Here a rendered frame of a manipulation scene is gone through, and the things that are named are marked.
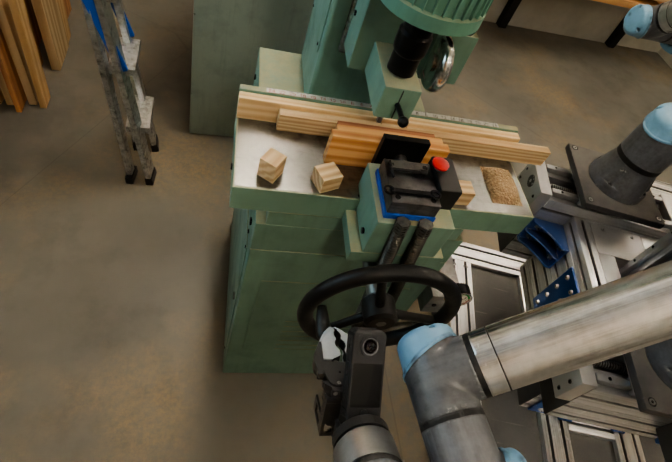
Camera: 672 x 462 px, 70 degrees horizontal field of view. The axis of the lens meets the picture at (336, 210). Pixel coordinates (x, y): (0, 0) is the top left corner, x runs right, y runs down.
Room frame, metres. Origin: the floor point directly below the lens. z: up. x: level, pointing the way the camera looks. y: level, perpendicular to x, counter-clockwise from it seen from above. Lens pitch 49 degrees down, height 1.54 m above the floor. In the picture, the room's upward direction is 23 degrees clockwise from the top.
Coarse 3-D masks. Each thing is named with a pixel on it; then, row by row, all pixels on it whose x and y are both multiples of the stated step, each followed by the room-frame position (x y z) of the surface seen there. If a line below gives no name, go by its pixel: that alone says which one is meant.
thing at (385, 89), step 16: (384, 48) 0.83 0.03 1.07; (368, 64) 0.83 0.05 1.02; (384, 64) 0.78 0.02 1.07; (368, 80) 0.80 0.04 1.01; (384, 80) 0.73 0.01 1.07; (400, 80) 0.75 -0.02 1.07; (416, 80) 0.77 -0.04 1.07; (384, 96) 0.72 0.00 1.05; (400, 96) 0.73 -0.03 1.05; (416, 96) 0.74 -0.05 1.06; (384, 112) 0.72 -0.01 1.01
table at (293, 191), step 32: (256, 128) 0.67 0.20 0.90; (256, 160) 0.60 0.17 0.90; (288, 160) 0.63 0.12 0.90; (320, 160) 0.66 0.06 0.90; (480, 160) 0.85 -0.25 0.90; (256, 192) 0.53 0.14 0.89; (288, 192) 0.56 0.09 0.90; (352, 192) 0.61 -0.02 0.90; (480, 192) 0.75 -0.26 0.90; (352, 224) 0.57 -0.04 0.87; (480, 224) 0.71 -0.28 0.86; (512, 224) 0.73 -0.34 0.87; (352, 256) 0.51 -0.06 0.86
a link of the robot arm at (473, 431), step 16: (464, 416) 0.23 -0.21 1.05; (480, 416) 0.23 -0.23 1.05; (432, 432) 0.21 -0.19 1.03; (448, 432) 0.21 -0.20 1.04; (464, 432) 0.21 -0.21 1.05; (480, 432) 0.22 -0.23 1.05; (432, 448) 0.19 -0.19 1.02; (448, 448) 0.19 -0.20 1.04; (464, 448) 0.20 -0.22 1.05; (480, 448) 0.20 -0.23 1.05; (496, 448) 0.21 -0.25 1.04; (512, 448) 0.22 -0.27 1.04
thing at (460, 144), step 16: (288, 112) 0.71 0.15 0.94; (304, 112) 0.72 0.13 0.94; (288, 128) 0.70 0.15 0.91; (304, 128) 0.71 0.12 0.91; (320, 128) 0.72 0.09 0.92; (416, 128) 0.81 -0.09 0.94; (448, 144) 0.83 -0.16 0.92; (464, 144) 0.84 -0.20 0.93; (480, 144) 0.85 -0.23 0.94; (496, 144) 0.87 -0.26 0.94; (512, 144) 0.89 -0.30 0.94; (528, 144) 0.92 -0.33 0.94; (512, 160) 0.89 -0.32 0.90; (528, 160) 0.90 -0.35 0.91; (544, 160) 0.92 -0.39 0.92
